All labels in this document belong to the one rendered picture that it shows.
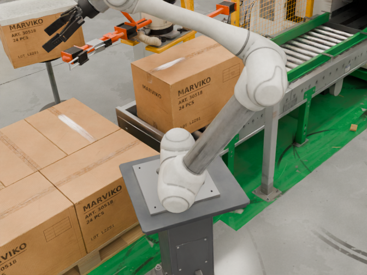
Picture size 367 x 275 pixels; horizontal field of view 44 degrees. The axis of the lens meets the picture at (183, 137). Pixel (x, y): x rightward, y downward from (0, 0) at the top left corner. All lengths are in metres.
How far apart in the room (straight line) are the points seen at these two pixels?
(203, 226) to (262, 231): 0.79
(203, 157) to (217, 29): 0.48
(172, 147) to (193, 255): 0.67
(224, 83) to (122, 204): 0.98
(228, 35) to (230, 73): 1.26
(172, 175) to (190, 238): 0.56
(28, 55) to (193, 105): 1.60
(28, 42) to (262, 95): 2.61
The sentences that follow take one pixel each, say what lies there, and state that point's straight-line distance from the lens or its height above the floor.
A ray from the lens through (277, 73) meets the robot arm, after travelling 1.49.
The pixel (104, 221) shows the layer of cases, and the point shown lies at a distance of 2.66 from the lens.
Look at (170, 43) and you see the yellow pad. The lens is 2.51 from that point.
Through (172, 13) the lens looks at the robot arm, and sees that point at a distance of 1.46.
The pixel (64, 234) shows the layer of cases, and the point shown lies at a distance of 2.54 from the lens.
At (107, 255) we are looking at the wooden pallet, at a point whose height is 0.02.
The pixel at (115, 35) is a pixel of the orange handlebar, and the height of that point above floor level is 1.29.
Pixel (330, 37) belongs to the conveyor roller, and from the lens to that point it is 4.20.
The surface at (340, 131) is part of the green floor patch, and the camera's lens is 3.91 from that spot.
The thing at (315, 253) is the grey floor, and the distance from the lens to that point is 2.88.
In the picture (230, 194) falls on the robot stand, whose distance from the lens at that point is 2.08.
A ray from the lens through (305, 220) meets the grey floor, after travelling 3.06.
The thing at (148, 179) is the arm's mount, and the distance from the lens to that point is 2.14.
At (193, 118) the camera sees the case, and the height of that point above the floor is 0.65.
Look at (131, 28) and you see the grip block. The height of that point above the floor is 1.30.
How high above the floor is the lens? 2.16
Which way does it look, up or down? 35 degrees down
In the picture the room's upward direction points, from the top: 4 degrees counter-clockwise
